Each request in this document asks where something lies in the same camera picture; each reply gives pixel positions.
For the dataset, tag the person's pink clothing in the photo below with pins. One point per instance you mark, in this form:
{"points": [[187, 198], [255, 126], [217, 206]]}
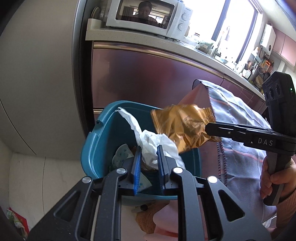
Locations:
{"points": [[166, 222]]}

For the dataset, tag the person's right hand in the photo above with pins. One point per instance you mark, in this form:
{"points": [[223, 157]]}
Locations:
{"points": [[289, 180]]}

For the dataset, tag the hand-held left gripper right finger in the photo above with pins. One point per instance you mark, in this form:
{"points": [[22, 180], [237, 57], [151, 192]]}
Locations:
{"points": [[161, 166]]}

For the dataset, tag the steel faucet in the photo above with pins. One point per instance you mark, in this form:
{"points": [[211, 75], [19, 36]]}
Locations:
{"points": [[217, 52]]}

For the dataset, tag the pink base cabinets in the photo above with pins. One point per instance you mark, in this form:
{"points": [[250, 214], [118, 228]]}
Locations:
{"points": [[138, 76]]}

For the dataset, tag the kitchen window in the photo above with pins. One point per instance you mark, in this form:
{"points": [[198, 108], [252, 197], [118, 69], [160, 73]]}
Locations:
{"points": [[208, 18]]}

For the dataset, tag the colourful plastic bags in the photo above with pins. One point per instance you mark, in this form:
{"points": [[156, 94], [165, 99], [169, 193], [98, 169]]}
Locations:
{"points": [[17, 221]]}

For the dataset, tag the grey refrigerator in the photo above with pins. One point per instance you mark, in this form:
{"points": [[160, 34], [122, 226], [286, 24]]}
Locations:
{"points": [[41, 81]]}

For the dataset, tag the teal plastic bin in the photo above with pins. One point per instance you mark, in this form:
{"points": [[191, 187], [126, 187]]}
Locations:
{"points": [[111, 129]]}

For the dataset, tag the white tissue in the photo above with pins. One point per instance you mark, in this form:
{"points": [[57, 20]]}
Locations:
{"points": [[150, 141]]}

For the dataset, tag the white dotted utensil holder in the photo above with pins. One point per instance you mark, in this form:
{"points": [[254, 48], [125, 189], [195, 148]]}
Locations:
{"points": [[246, 73]]}

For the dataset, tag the person's right forearm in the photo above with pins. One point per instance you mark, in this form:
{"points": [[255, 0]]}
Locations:
{"points": [[288, 213]]}

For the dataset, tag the white dish rack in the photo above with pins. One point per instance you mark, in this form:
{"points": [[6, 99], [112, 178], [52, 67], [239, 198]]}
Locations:
{"points": [[97, 24]]}

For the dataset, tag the brown fuzzy item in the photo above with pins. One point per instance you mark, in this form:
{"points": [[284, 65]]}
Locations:
{"points": [[145, 219]]}

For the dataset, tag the white water heater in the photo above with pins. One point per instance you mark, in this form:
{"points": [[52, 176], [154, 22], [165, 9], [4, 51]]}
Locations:
{"points": [[267, 38]]}

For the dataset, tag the pink wall cabinet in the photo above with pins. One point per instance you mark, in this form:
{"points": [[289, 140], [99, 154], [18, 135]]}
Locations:
{"points": [[284, 46]]}

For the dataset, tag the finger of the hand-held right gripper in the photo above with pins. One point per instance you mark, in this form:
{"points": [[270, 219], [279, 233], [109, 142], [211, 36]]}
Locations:
{"points": [[226, 133], [245, 126]]}

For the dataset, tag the white microwave oven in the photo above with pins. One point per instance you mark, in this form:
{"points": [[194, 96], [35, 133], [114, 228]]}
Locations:
{"points": [[148, 29]]}

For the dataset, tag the orange grater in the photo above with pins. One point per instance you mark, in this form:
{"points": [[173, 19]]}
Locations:
{"points": [[267, 65]]}

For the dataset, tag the white plate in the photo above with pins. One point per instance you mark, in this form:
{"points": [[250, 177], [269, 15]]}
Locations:
{"points": [[95, 12]]}

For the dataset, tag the checked grey tablecloth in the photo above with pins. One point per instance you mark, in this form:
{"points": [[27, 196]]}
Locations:
{"points": [[238, 162]]}

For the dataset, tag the gold snack wrapper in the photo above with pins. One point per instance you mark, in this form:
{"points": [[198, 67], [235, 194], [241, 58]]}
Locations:
{"points": [[182, 125]]}

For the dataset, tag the glass jar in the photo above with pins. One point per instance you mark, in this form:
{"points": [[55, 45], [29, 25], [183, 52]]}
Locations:
{"points": [[204, 47]]}

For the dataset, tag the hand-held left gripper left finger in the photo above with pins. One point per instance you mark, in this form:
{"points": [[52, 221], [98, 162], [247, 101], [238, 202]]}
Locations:
{"points": [[138, 166]]}

